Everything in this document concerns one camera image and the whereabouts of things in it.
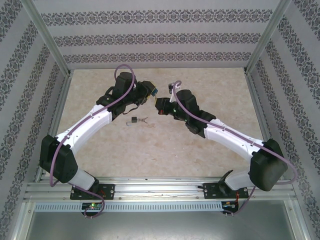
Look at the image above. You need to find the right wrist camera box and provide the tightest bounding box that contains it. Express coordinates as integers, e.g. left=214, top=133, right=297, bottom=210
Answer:
left=167, top=81, right=181, bottom=103

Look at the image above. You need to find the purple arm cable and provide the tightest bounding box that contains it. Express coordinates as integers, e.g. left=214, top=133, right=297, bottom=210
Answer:
left=49, top=63, right=137, bottom=220
left=172, top=79, right=298, bottom=218

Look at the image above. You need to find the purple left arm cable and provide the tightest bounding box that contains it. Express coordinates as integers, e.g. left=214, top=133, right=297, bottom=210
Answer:
left=49, top=63, right=137, bottom=220

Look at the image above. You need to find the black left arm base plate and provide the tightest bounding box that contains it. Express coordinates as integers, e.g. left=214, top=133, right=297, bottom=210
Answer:
left=69, top=183, right=116, bottom=201

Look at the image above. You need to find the grey metal shelf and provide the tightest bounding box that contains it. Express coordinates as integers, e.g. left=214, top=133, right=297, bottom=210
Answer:
left=24, top=211, right=297, bottom=240

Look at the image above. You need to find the black padlock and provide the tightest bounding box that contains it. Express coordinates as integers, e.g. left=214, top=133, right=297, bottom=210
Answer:
left=125, top=116, right=139, bottom=128

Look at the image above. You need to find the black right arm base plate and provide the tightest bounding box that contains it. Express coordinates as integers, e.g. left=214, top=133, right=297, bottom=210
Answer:
left=203, top=181, right=250, bottom=200

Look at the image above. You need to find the aluminium mounting rail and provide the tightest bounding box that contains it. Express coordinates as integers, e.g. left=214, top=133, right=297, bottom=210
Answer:
left=23, top=176, right=297, bottom=202

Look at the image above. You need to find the aluminium frame post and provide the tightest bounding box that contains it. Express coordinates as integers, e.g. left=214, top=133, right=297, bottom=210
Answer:
left=19, top=0, right=75, bottom=77
left=243, top=0, right=293, bottom=75

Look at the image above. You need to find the circuit board with green light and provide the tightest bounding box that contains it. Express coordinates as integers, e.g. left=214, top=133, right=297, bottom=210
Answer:
left=83, top=202, right=104, bottom=211

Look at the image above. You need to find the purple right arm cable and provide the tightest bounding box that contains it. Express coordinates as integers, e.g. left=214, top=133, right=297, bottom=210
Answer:
left=172, top=79, right=298, bottom=218

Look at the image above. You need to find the aluminium side rail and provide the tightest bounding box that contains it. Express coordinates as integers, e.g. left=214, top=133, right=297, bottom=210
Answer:
left=36, top=73, right=73, bottom=182
left=244, top=72, right=285, bottom=180

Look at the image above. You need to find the slotted grey cable duct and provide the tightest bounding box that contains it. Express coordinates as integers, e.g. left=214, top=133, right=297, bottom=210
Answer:
left=34, top=201, right=223, bottom=212

